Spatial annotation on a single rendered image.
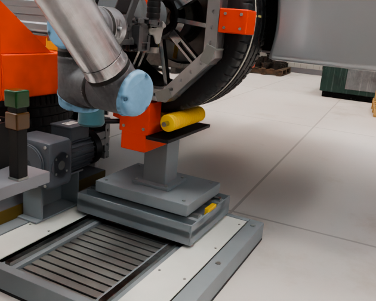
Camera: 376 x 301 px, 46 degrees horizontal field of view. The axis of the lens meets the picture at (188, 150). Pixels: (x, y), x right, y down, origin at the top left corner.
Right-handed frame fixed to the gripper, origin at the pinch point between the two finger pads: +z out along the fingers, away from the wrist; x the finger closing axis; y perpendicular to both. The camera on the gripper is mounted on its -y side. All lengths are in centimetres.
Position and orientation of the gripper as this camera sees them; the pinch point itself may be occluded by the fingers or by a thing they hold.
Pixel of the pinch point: (156, 22)
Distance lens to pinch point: 125.2
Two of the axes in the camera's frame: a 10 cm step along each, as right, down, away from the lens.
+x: 8.9, 1.9, -4.2
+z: 4.5, -2.0, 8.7
